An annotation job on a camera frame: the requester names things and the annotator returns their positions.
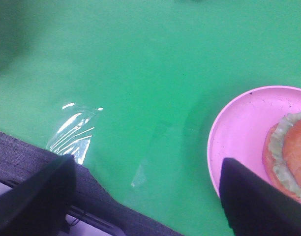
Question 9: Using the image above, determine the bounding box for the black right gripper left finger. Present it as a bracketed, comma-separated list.
[0, 154, 76, 236]

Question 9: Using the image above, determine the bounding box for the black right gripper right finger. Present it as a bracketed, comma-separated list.
[219, 158, 301, 236]

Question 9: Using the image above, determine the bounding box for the pink round plate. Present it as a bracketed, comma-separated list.
[207, 86, 301, 192]

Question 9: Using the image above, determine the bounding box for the burger with lettuce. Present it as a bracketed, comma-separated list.
[262, 112, 301, 201]

